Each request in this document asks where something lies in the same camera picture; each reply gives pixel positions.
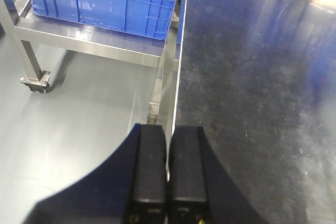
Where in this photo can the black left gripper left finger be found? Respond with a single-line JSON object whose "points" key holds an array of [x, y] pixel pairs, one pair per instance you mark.
{"points": [[148, 199]]}

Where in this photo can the black caster wheel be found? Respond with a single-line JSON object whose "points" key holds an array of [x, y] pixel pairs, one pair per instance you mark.
{"points": [[40, 86]]}

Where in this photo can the steel side cart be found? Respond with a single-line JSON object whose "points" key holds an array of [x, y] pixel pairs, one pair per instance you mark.
{"points": [[25, 28]]}

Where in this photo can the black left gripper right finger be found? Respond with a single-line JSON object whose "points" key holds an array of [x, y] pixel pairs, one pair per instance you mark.
{"points": [[186, 193]]}

